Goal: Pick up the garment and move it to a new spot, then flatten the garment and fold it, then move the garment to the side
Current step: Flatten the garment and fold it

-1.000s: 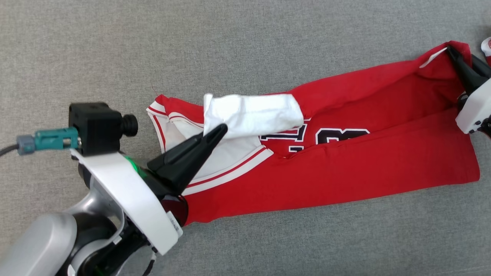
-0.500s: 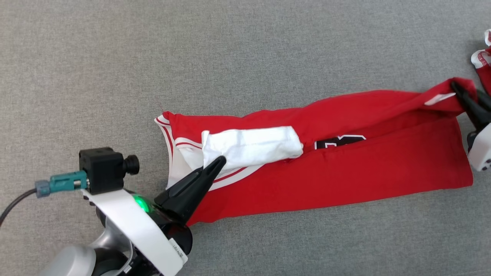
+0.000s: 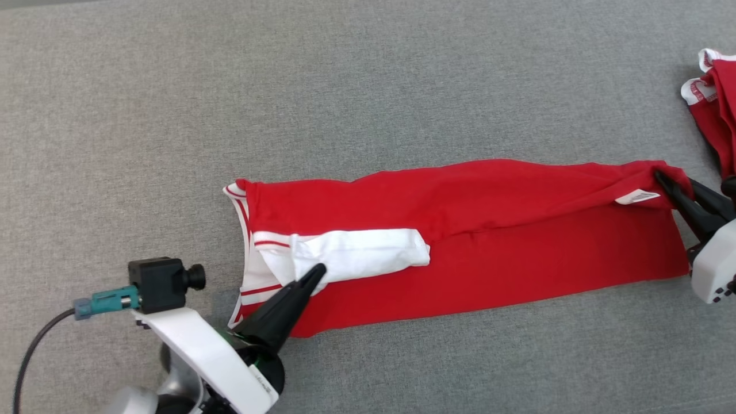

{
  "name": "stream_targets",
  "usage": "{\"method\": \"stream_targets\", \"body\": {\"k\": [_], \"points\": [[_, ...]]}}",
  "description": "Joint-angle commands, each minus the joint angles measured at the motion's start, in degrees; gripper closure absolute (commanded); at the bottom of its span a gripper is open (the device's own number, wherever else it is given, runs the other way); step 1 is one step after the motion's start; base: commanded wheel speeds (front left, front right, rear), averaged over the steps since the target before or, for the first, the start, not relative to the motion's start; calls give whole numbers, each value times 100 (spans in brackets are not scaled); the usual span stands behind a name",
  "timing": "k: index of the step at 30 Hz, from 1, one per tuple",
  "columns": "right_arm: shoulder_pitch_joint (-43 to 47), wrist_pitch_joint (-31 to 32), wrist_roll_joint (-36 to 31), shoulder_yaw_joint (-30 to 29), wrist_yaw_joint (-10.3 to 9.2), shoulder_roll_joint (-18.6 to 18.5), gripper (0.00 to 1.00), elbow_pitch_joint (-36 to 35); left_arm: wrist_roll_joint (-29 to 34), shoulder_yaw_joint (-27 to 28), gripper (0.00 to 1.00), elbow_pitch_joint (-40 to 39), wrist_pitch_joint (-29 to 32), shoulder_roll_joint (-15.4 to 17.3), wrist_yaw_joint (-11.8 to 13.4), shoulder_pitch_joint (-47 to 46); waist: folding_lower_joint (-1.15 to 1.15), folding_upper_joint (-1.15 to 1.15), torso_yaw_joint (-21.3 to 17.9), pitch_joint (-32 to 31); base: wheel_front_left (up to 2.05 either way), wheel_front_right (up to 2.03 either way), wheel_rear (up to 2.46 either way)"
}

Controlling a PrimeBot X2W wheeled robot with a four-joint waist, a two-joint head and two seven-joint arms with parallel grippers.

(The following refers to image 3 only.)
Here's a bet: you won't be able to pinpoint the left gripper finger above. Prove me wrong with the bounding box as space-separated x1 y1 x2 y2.
232 263 328 354

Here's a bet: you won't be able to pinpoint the red shirt striped white sleeves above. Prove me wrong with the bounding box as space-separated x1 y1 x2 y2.
223 159 695 339

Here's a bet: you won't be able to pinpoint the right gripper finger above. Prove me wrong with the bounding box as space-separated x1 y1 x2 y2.
655 170 723 243
689 179 736 227

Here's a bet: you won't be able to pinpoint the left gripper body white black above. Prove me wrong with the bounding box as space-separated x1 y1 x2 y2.
133 308 286 414

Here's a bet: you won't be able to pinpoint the red jersey with black lettering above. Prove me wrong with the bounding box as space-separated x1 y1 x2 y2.
681 48 736 182

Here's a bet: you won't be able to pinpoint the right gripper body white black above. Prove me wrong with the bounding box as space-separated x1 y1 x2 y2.
689 218 736 304

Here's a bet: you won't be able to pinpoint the black camera cable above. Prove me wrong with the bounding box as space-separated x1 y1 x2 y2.
12 308 78 414

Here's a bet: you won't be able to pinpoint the teal cable connector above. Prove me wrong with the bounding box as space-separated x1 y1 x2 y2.
73 285 141 321

